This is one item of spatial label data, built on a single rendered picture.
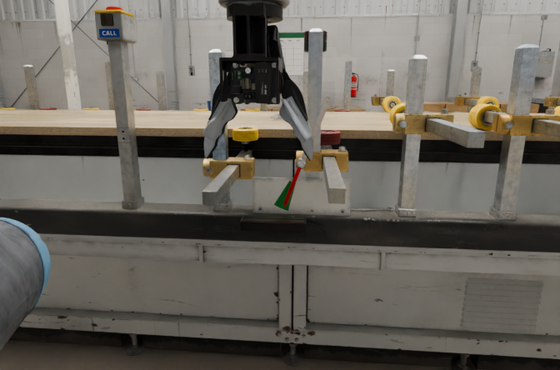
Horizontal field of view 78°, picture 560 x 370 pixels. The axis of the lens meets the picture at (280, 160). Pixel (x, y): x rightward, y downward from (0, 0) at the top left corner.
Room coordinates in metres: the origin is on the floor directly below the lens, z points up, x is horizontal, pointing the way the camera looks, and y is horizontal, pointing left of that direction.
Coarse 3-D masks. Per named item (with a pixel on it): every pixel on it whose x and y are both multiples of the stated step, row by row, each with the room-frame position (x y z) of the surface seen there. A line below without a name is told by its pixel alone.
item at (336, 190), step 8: (328, 160) 0.83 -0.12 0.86; (328, 168) 0.75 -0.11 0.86; (336, 168) 0.75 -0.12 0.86; (328, 176) 0.68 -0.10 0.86; (336, 176) 0.68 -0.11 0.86; (328, 184) 0.63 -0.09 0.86; (336, 184) 0.62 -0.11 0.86; (328, 192) 0.61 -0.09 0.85; (336, 192) 0.60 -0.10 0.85; (344, 192) 0.60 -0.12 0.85; (328, 200) 0.60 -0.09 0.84; (336, 200) 0.60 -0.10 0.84; (344, 200) 0.60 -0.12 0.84
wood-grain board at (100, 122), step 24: (0, 120) 1.37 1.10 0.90; (24, 120) 1.37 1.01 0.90; (48, 120) 1.37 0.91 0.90; (72, 120) 1.37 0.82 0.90; (96, 120) 1.37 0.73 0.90; (144, 120) 1.37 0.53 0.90; (168, 120) 1.37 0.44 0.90; (192, 120) 1.37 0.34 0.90; (240, 120) 1.37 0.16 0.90; (264, 120) 1.37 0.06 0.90; (336, 120) 1.37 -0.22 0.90; (360, 120) 1.37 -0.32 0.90; (384, 120) 1.37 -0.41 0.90; (456, 120) 1.37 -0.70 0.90
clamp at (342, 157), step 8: (296, 152) 0.89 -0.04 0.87; (320, 152) 0.88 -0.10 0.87; (328, 152) 0.88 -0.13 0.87; (336, 152) 0.87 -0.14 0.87; (344, 152) 0.87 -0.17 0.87; (296, 160) 0.88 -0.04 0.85; (312, 160) 0.88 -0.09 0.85; (320, 160) 0.87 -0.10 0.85; (336, 160) 0.87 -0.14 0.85; (344, 160) 0.87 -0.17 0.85; (304, 168) 0.88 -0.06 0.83; (312, 168) 0.88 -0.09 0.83; (320, 168) 0.88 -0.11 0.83; (344, 168) 0.87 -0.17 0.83
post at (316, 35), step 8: (312, 32) 0.88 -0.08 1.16; (320, 32) 0.88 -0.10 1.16; (312, 40) 0.88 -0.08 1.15; (320, 40) 0.88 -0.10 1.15; (312, 48) 0.88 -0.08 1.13; (320, 48) 0.88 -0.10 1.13; (312, 56) 0.88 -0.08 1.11; (320, 56) 0.88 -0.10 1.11; (312, 64) 0.88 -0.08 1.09; (320, 64) 0.88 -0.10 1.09; (312, 72) 0.88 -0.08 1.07; (320, 72) 0.88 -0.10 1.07; (312, 80) 0.88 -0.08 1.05; (320, 80) 0.88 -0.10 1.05; (312, 88) 0.88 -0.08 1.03; (320, 88) 0.88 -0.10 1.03; (312, 96) 0.88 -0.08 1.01; (320, 96) 0.88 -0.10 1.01; (312, 104) 0.88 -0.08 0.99; (320, 104) 0.88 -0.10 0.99; (312, 112) 0.88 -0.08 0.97; (312, 120) 0.88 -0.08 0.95; (320, 128) 0.88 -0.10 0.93; (320, 136) 0.88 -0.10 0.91; (320, 144) 0.88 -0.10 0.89; (312, 176) 0.88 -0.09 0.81
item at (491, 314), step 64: (0, 192) 1.19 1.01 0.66; (64, 192) 1.17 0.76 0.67; (192, 192) 1.13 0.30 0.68; (384, 192) 1.08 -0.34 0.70; (448, 192) 1.07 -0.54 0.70; (64, 256) 1.21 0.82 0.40; (64, 320) 1.18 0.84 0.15; (128, 320) 1.16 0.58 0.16; (192, 320) 1.15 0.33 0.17; (256, 320) 1.15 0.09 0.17; (320, 320) 1.13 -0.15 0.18; (384, 320) 1.11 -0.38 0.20; (448, 320) 1.09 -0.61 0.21; (512, 320) 1.07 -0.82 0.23
